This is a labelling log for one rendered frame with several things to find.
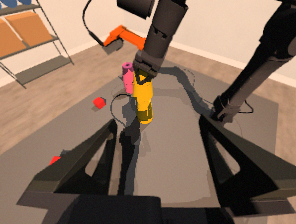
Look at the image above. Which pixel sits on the red cube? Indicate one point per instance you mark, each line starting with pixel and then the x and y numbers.
pixel 99 102
pixel 54 159

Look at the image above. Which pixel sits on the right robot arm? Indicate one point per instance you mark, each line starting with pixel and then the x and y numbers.
pixel 267 58

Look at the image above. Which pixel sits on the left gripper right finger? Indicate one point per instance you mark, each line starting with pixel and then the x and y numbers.
pixel 262 175

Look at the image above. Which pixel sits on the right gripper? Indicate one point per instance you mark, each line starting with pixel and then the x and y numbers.
pixel 151 50

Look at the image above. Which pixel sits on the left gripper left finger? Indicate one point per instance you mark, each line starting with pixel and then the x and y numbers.
pixel 67 174

